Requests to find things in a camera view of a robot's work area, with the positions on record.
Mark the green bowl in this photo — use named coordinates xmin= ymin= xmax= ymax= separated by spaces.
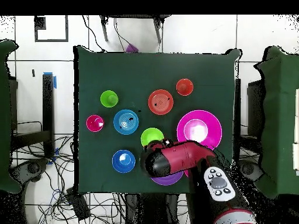
xmin=140 ymin=127 xmax=165 ymax=148

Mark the light blue bowl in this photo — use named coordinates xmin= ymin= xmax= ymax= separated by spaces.
xmin=113 ymin=108 xmax=140 ymax=135

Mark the large pink bowl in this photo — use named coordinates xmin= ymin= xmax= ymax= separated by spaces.
xmin=176 ymin=110 xmax=223 ymax=151

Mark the purple bowl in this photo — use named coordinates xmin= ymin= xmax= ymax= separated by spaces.
xmin=149 ymin=170 xmax=185 ymax=187

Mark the orange bowl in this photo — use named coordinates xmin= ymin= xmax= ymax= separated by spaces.
xmin=147 ymin=89 xmax=174 ymax=116

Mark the dark blue bowl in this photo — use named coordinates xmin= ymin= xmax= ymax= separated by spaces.
xmin=111 ymin=149 xmax=137 ymax=174

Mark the orange cup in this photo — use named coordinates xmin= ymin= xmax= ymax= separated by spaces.
xmin=175 ymin=78 xmax=194 ymax=97

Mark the green cup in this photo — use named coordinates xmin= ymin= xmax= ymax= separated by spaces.
xmin=100 ymin=90 xmax=119 ymax=109

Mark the dark green tablecloth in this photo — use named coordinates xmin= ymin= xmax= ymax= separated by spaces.
xmin=73 ymin=45 xmax=241 ymax=194

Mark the pinkish red cup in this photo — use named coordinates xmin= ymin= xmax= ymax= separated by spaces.
xmin=85 ymin=114 xmax=105 ymax=133

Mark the small purple object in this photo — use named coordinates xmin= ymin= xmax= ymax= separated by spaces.
xmin=125 ymin=43 xmax=139 ymax=54

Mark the black metal stand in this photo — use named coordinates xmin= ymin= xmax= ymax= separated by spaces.
xmin=10 ymin=72 xmax=57 ymax=158
xmin=240 ymin=79 xmax=266 ymax=152

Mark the black power brick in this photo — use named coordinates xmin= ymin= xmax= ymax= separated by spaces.
xmin=65 ymin=187 xmax=91 ymax=222

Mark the green cloth covered table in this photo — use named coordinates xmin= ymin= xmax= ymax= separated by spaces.
xmin=0 ymin=39 xmax=22 ymax=194
xmin=253 ymin=45 xmax=299 ymax=199

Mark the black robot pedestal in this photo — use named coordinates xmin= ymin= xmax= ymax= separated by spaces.
xmin=124 ymin=193 xmax=187 ymax=224

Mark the black camera tripod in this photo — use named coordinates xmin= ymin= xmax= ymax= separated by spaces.
xmin=99 ymin=15 xmax=171 ymax=44

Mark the dark grey pedestal leg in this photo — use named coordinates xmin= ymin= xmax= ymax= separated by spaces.
xmin=235 ymin=159 xmax=265 ymax=185
xmin=10 ymin=157 xmax=49 ymax=184

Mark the tangle of cables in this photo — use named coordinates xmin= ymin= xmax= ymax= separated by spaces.
xmin=10 ymin=134 xmax=127 ymax=224

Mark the black square frame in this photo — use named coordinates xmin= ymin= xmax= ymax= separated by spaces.
xmin=34 ymin=15 xmax=69 ymax=43

